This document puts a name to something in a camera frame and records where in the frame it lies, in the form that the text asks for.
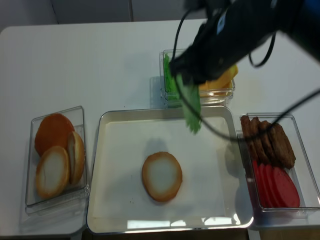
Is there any clear bin patties and tomato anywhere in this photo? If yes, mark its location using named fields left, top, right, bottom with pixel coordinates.
left=239, top=114, right=320, bottom=218

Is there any red tomato slice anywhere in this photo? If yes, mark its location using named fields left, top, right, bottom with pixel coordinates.
left=271, top=167, right=300, bottom=208
left=258, top=163, right=274, bottom=208
left=252, top=160, right=268, bottom=208
left=263, top=164, right=281, bottom=208

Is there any green lettuce leaf lying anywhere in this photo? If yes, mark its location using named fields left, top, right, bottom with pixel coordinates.
left=163, top=53, right=179, bottom=101

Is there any brown meat patty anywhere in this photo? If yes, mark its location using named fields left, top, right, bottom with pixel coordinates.
left=250, top=117, right=270, bottom=165
left=258, top=120, right=282, bottom=167
left=268, top=123, right=296, bottom=169
left=240, top=115, right=259, bottom=161

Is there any white paper tray liner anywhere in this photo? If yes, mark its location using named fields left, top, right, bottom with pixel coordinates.
left=92, top=120, right=235, bottom=227

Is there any silver metal baking tray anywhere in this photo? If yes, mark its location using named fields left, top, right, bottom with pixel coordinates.
left=86, top=108, right=254, bottom=235

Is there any green lettuce leaf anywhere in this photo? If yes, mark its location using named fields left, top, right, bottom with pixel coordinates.
left=172, top=74, right=201, bottom=135
left=163, top=53, right=179, bottom=101

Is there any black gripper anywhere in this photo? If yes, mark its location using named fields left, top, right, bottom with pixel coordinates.
left=169, top=23, right=248, bottom=85

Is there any bottom bun on tray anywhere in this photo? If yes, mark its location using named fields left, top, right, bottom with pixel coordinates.
left=141, top=151, right=183, bottom=203

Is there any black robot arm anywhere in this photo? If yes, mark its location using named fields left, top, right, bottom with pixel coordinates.
left=169, top=0, right=320, bottom=85

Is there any clear bin with buns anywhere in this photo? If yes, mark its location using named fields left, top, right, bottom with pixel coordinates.
left=24, top=106, right=90, bottom=216

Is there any black cable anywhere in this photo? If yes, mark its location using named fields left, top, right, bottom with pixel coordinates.
left=174, top=4, right=320, bottom=141

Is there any front bun half cut-side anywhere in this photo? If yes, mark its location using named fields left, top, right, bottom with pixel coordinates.
left=35, top=146, right=70, bottom=199

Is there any upright bun half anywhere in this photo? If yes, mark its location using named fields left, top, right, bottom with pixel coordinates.
left=67, top=131, right=85, bottom=185

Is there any brown top bun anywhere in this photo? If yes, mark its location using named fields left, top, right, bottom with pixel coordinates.
left=34, top=113, right=75, bottom=157

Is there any clear bin lettuce and cheese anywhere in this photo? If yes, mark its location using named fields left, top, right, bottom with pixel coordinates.
left=159, top=49, right=236, bottom=108

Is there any long curved cheese slice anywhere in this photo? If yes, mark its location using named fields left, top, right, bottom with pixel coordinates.
left=207, top=65, right=238, bottom=90

